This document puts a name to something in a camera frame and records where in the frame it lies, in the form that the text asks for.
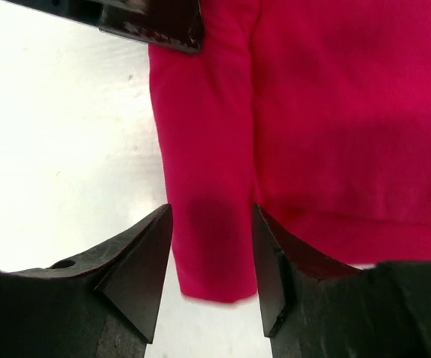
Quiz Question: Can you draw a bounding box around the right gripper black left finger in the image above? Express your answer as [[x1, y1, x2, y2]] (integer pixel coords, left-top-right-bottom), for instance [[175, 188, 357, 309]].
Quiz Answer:
[[0, 204, 173, 357]]

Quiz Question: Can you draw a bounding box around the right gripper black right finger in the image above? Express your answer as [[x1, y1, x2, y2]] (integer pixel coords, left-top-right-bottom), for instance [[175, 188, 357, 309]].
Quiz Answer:
[[252, 206, 431, 358]]

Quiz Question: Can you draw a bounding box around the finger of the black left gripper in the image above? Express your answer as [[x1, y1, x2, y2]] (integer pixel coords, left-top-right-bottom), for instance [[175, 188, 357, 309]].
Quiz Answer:
[[12, 0, 205, 54]]

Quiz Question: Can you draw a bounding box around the red t-shirt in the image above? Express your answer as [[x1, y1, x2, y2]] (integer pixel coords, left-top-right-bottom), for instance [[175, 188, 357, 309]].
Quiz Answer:
[[149, 1, 431, 304]]

